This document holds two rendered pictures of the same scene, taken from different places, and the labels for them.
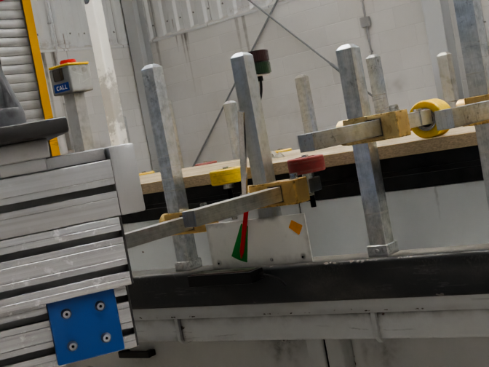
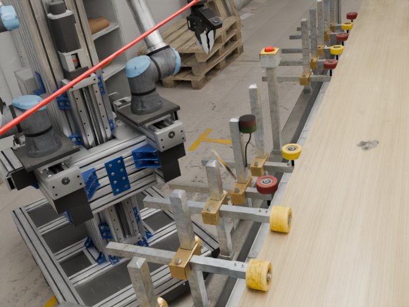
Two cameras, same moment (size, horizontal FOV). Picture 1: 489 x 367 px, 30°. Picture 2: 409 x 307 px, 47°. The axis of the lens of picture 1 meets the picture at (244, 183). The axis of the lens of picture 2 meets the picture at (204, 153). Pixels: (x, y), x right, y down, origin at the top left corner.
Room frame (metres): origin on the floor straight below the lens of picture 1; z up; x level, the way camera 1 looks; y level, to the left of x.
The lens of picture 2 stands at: (1.51, -1.54, 1.89)
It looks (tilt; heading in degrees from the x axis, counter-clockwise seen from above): 29 degrees down; 80
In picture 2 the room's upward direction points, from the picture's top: 10 degrees counter-clockwise
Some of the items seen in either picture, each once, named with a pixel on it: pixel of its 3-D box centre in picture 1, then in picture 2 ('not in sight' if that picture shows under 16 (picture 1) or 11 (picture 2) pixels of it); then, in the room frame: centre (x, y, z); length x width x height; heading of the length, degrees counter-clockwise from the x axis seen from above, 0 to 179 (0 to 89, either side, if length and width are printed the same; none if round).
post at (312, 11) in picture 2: not in sight; (313, 45); (2.81, 1.16, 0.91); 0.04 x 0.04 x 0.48; 53
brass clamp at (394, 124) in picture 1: (372, 128); (216, 206); (1.75, -0.26, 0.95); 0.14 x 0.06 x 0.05; 53
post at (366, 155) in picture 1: (368, 167); (221, 219); (1.76, -0.24, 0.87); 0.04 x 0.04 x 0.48; 53
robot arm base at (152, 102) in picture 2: not in sight; (145, 97); (1.65, 0.50, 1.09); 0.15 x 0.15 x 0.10
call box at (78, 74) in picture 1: (71, 80); (269, 58); (2.22, 0.37, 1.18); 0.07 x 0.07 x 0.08; 53
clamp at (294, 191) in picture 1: (276, 193); (242, 189); (1.90, -0.06, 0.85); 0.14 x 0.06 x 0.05; 53
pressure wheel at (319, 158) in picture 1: (308, 180); (267, 192); (1.98, -0.14, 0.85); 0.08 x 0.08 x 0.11
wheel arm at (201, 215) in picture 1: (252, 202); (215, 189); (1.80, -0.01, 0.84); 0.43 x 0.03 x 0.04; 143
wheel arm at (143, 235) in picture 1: (180, 226); (248, 165); (2.00, 0.16, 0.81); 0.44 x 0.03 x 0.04; 143
